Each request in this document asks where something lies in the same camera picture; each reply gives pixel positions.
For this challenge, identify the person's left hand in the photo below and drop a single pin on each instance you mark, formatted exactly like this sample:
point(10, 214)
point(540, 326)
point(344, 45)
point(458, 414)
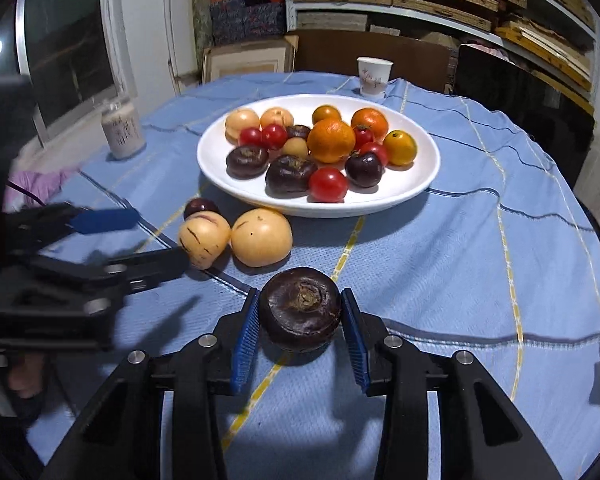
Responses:
point(27, 377)

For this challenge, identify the white drink can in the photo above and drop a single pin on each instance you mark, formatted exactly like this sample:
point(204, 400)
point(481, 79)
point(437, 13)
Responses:
point(122, 132)

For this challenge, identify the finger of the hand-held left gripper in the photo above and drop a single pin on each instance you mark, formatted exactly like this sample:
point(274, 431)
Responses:
point(105, 220)
point(150, 262)

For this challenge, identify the white framed window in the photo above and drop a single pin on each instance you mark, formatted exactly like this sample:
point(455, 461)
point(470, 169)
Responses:
point(65, 45)

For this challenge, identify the small orange tangerine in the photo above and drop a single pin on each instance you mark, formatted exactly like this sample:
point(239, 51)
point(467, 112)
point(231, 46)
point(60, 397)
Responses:
point(326, 112)

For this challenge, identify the white leaning board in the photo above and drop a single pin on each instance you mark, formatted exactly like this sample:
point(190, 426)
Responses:
point(180, 30)

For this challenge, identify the brown cardboard sheet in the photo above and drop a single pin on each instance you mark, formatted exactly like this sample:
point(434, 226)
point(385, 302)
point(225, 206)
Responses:
point(380, 55)

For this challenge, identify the white metal shelf rack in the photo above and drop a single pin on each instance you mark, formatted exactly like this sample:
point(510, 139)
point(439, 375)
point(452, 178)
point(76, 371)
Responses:
point(291, 10)

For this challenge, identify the purple cloth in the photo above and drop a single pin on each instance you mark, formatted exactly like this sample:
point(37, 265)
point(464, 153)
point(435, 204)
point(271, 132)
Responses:
point(40, 185)

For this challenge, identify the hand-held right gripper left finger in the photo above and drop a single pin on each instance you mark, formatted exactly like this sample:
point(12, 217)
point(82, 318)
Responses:
point(245, 340)

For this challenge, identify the large dark purple mangosteen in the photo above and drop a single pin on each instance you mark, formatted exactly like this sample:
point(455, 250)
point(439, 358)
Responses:
point(300, 315)

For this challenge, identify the green marbled board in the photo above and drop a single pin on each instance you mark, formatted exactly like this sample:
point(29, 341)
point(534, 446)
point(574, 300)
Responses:
point(201, 10)

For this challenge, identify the pile of patterned boxes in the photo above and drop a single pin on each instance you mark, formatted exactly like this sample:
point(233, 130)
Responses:
point(245, 15)

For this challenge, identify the small dark purple mangosteen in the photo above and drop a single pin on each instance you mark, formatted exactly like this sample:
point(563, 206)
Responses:
point(298, 131)
point(201, 207)

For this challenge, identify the white paper cup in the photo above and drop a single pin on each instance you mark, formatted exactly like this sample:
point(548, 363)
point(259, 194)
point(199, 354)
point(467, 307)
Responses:
point(375, 76)

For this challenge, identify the large pale orange fruit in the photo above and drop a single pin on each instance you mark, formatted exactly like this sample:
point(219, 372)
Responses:
point(261, 237)

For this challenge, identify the black flat panel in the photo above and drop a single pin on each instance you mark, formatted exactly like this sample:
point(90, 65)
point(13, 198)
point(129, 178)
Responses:
point(520, 105)

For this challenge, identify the white round plate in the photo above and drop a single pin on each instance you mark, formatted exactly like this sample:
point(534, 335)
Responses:
point(410, 180)

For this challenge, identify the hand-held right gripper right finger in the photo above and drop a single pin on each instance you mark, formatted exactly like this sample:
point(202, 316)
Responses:
point(355, 345)

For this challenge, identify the striped pale yellow melon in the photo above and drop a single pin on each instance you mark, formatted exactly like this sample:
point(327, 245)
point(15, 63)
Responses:
point(204, 238)

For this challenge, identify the small pale orange fruit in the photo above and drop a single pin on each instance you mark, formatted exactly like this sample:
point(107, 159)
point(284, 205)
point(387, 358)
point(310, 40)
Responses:
point(295, 148)

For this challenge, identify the beige picture frame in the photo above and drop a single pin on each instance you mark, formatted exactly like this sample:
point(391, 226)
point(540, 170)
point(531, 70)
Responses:
point(245, 62)

